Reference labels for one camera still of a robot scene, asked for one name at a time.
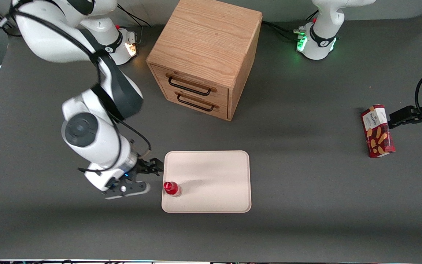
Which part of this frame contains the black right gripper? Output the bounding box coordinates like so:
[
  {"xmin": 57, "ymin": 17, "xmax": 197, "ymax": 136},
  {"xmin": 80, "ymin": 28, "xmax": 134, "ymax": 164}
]
[{"xmin": 85, "ymin": 158, "xmax": 164, "ymax": 193}]

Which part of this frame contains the red coke bottle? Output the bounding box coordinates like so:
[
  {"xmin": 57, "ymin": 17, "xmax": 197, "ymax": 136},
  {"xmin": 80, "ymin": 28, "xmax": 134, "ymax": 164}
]
[{"xmin": 163, "ymin": 181, "xmax": 182, "ymax": 198}]

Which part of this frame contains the beige rectangular tray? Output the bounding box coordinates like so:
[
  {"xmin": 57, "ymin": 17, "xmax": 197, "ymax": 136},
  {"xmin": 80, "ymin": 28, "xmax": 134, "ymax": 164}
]
[{"xmin": 161, "ymin": 150, "xmax": 252, "ymax": 213}]

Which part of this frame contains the red cookie box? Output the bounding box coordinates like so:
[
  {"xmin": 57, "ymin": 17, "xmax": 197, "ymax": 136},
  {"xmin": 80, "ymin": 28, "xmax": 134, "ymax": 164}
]
[{"xmin": 360, "ymin": 104, "xmax": 396, "ymax": 158}]

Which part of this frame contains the wooden drawer front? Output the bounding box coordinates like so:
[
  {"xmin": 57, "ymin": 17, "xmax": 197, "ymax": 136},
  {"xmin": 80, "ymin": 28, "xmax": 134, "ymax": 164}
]
[
  {"xmin": 151, "ymin": 65, "xmax": 229, "ymax": 105},
  {"xmin": 163, "ymin": 88, "xmax": 229, "ymax": 120}
]

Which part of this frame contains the dark grey table mat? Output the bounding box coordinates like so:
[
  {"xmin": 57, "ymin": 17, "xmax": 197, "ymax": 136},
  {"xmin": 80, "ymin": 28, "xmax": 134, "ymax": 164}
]
[{"xmin": 0, "ymin": 13, "xmax": 422, "ymax": 261}]

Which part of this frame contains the wooden drawer cabinet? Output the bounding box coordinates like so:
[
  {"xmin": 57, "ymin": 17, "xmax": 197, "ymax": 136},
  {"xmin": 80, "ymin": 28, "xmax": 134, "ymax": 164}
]
[{"xmin": 146, "ymin": 0, "xmax": 263, "ymax": 122}]

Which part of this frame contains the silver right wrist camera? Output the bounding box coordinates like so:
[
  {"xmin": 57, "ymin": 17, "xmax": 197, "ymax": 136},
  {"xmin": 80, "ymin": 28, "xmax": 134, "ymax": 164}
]
[{"xmin": 103, "ymin": 181, "xmax": 151, "ymax": 201}]

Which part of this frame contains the black drawer handle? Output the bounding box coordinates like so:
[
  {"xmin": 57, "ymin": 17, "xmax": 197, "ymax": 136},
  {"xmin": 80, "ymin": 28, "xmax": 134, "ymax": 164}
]
[
  {"xmin": 175, "ymin": 92, "xmax": 219, "ymax": 112},
  {"xmin": 166, "ymin": 73, "xmax": 218, "ymax": 96}
]

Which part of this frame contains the black right arm base cable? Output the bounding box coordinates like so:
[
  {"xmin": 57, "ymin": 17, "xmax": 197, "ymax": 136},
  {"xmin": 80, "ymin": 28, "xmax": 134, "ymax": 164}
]
[{"xmin": 117, "ymin": 4, "xmax": 153, "ymax": 47}]

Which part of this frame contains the black arm base cable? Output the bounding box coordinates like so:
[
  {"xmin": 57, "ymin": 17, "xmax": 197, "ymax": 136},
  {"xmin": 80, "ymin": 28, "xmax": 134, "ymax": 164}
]
[
  {"xmin": 262, "ymin": 10, "xmax": 319, "ymax": 41},
  {"xmin": 117, "ymin": 4, "xmax": 153, "ymax": 47}
]

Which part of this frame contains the black left arm base cable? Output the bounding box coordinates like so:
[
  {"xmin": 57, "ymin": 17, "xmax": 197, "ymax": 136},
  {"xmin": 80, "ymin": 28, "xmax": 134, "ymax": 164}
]
[{"xmin": 262, "ymin": 10, "xmax": 319, "ymax": 41}]

